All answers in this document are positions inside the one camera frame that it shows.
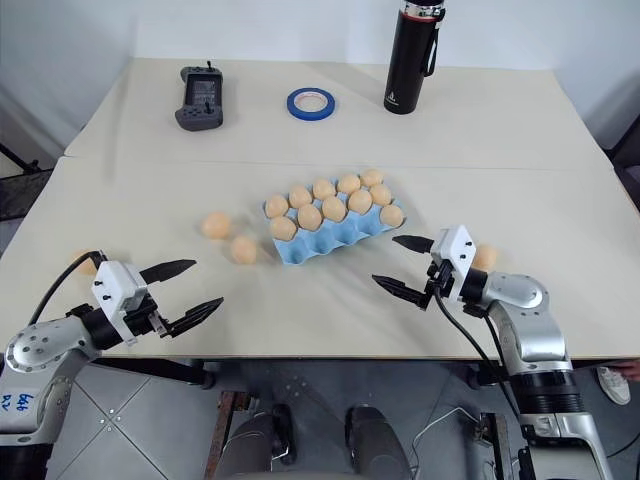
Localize blue tape roll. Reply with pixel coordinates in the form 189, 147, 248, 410
286, 87, 338, 123

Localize white floor cable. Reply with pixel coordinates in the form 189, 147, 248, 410
410, 402, 482, 480

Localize rusty metal rail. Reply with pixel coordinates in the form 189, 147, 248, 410
209, 390, 251, 480
478, 411, 512, 480

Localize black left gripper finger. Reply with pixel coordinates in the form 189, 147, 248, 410
138, 258, 198, 288
164, 296, 225, 337

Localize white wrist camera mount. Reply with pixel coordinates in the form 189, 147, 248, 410
90, 259, 152, 347
429, 224, 477, 302

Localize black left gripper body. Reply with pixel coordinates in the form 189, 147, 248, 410
122, 295, 169, 339

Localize black chair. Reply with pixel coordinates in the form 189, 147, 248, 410
606, 64, 640, 204

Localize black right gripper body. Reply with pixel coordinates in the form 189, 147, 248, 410
423, 257, 455, 301

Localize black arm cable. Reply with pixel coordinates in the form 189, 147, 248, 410
432, 285, 522, 419
28, 248, 109, 327

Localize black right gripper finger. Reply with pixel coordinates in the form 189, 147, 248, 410
370, 273, 431, 311
391, 234, 434, 256

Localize blue egg carton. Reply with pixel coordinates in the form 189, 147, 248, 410
262, 191, 406, 267

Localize black stand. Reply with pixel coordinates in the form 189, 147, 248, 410
0, 141, 52, 222

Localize white sneaker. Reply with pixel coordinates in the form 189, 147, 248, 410
596, 365, 633, 407

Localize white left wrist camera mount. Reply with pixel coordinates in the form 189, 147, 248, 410
90, 259, 152, 347

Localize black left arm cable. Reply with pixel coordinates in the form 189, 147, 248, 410
28, 248, 109, 327

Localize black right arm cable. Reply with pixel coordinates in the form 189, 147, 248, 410
432, 285, 522, 419

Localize black insulated bottle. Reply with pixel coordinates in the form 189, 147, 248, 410
383, 0, 447, 115

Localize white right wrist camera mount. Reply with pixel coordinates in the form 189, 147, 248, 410
429, 224, 477, 302

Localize grey handheld remote controller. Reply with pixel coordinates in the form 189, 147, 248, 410
174, 60, 225, 133

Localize dark rounded shape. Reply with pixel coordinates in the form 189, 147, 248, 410
344, 403, 412, 480
213, 402, 297, 480

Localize black table frame bar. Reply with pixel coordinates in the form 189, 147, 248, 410
89, 356, 217, 391

